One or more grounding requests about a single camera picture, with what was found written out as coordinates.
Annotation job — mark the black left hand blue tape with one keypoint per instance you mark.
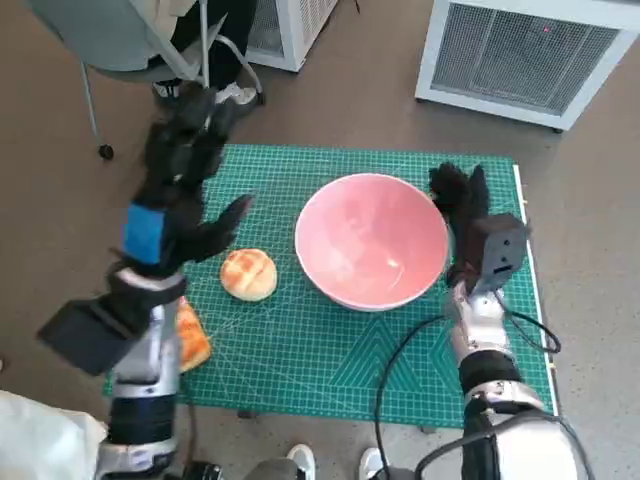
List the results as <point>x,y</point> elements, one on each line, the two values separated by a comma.
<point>170,210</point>

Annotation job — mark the black gloved right hand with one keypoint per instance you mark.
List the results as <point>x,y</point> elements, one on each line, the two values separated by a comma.
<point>462,210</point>

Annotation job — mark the pink bowl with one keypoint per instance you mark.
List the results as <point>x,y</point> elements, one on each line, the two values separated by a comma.
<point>370,240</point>

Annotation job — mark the round bread bun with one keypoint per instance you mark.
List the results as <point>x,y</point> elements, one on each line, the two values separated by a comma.
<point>250,275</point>

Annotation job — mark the long orange bread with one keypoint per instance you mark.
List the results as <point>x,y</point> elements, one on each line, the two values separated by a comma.
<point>192,340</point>

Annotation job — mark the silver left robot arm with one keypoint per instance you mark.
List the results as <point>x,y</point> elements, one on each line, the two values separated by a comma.
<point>145,380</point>

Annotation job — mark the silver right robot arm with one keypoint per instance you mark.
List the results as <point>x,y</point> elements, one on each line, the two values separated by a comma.
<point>480,340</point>

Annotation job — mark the large white air unit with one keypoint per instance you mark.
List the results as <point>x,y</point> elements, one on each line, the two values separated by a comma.
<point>520,50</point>

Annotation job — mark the grey chair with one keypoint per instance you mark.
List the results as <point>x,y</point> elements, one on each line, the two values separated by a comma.
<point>110,30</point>

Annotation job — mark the green cutting mat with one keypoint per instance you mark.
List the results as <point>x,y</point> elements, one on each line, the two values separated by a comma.
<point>300,360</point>

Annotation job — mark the small white air unit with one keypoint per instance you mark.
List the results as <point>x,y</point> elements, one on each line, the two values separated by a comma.
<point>290,30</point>

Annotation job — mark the black table clamp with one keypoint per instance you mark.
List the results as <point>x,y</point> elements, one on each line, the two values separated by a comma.
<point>245,413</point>

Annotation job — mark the white shoe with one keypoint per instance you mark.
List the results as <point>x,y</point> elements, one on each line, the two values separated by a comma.
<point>372,462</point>
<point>301,460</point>

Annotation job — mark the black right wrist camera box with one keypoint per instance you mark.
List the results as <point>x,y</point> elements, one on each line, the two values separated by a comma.
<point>505,245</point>

